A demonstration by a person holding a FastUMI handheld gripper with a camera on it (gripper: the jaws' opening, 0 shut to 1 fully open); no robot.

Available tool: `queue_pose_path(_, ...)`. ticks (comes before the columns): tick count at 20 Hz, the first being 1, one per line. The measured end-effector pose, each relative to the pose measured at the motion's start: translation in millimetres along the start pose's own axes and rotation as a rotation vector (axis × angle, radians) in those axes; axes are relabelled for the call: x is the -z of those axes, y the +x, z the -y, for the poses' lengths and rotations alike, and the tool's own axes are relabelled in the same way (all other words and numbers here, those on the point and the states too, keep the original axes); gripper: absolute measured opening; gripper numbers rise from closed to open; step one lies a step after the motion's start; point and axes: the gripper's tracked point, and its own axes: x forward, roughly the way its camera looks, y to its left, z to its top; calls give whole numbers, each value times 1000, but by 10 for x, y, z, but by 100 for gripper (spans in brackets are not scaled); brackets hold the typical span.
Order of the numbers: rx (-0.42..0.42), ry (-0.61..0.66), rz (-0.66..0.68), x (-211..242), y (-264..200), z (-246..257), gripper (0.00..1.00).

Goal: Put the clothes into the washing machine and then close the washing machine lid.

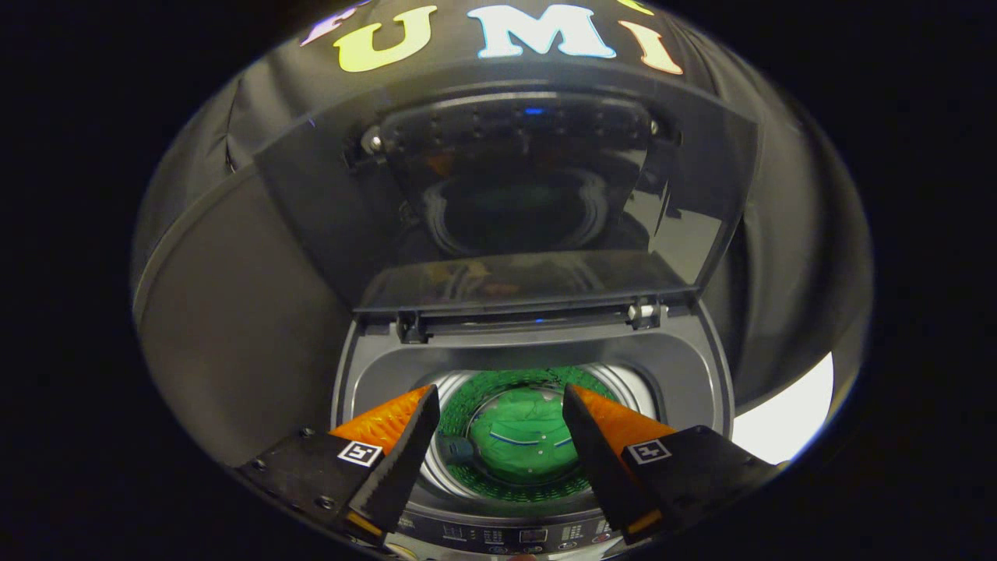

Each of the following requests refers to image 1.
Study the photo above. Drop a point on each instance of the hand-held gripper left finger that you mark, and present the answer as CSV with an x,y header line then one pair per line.
x,y
401,460

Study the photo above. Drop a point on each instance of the black backdrop cloth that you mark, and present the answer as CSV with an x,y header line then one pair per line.
x,y
794,257

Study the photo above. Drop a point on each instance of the white board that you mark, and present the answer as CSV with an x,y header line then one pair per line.
x,y
787,413

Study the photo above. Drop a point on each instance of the green polo shirt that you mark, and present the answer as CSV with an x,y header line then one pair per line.
x,y
522,436

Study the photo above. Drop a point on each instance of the grey cabinet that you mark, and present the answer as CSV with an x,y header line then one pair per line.
x,y
241,327

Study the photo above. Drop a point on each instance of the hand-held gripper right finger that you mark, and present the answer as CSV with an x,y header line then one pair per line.
x,y
596,460

